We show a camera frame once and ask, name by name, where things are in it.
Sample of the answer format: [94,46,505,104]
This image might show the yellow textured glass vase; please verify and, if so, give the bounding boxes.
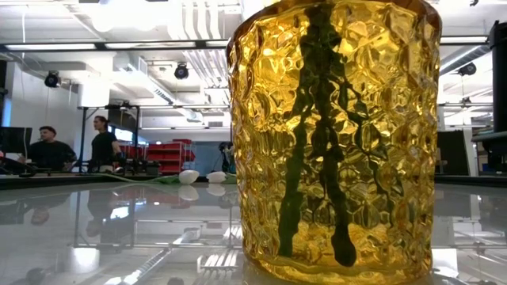
[226,0,444,285]

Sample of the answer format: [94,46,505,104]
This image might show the black aluminium table frame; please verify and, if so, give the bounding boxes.
[0,173,507,190]

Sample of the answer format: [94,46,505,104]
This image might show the red storage shelf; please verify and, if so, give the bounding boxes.
[147,138,196,177]

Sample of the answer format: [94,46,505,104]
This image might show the black computer monitor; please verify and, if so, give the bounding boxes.
[0,126,34,155]

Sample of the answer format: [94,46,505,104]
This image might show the grey desk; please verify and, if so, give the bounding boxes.
[471,131,507,173]

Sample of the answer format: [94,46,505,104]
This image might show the person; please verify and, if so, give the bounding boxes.
[87,115,124,174]
[18,125,78,172]

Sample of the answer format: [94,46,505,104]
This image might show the black metal stand frame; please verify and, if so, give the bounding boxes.
[77,102,140,175]

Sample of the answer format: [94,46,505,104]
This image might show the black ceiling camera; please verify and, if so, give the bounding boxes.
[44,70,62,89]
[173,62,190,81]
[458,61,478,78]

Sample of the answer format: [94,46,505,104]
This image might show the rack of red blue bins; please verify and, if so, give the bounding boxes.
[118,143,149,161]

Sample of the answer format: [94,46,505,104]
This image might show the black stand post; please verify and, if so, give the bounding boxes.
[488,20,507,134]

